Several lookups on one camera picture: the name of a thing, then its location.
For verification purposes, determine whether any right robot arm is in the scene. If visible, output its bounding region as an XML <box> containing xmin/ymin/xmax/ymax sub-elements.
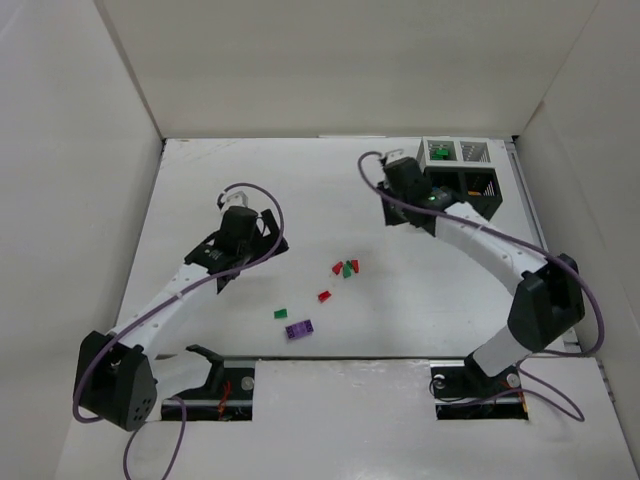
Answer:
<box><xmin>376</xmin><ymin>157</ymin><xmax>585</xmax><ymax>385</ymax></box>

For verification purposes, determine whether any red lego brick beside cyan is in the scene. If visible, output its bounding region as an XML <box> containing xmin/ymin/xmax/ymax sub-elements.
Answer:
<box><xmin>317</xmin><ymin>290</ymin><xmax>332</xmax><ymax>303</ymax></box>

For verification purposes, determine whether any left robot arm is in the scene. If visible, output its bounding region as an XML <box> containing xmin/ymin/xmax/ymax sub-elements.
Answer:
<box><xmin>73</xmin><ymin>206</ymin><xmax>288</xmax><ymax>432</ymax></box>

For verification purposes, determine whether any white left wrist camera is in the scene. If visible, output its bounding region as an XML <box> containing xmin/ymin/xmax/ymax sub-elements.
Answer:
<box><xmin>216</xmin><ymin>190</ymin><xmax>249</xmax><ymax>210</ymax></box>

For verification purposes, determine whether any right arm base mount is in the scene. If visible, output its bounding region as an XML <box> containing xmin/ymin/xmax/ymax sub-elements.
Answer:
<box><xmin>428</xmin><ymin>358</ymin><xmax>529</xmax><ymax>421</ymax></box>

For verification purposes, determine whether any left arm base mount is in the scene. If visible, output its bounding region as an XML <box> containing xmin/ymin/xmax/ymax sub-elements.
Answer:
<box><xmin>153</xmin><ymin>345</ymin><xmax>256</xmax><ymax>422</ymax></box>

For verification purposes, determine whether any white slotted container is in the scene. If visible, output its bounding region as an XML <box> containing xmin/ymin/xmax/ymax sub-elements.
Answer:
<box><xmin>417</xmin><ymin>137</ymin><xmax>491</xmax><ymax>167</ymax></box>

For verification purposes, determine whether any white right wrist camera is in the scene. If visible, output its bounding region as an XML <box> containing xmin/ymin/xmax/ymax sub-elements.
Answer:
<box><xmin>383</xmin><ymin>149</ymin><xmax>404</xmax><ymax>162</ymax></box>

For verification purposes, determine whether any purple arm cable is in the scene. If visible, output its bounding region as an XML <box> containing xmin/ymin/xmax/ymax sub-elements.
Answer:
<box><xmin>72</xmin><ymin>183</ymin><xmax>285</xmax><ymax>479</ymax></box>
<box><xmin>357</xmin><ymin>151</ymin><xmax>606</xmax><ymax>424</ymax></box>

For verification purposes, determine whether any small red lego brick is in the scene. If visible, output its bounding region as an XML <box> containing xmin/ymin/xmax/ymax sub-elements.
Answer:
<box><xmin>331</xmin><ymin>261</ymin><xmax>344</xmax><ymax>275</ymax></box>

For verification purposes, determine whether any black slotted container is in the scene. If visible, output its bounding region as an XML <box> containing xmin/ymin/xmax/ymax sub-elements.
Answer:
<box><xmin>424</xmin><ymin>166</ymin><xmax>503</xmax><ymax>220</ymax></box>

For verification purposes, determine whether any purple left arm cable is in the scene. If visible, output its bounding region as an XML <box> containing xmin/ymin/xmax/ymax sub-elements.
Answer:
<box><xmin>72</xmin><ymin>183</ymin><xmax>285</xmax><ymax>479</ymax></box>

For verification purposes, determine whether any purple flat lego brick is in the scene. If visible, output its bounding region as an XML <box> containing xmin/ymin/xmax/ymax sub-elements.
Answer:
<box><xmin>285</xmin><ymin>320</ymin><xmax>314</xmax><ymax>341</ymax></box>

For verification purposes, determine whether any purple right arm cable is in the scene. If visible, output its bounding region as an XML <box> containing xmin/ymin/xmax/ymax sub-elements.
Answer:
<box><xmin>357</xmin><ymin>151</ymin><xmax>606</xmax><ymax>424</ymax></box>

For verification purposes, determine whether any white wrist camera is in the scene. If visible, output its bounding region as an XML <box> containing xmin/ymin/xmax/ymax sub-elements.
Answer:
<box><xmin>216</xmin><ymin>190</ymin><xmax>249</xmax><ymax>210</ymax></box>
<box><xmin>383</xmin><ymin>149</ymin><xmax>404</xmax><ymax>162</ymax></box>

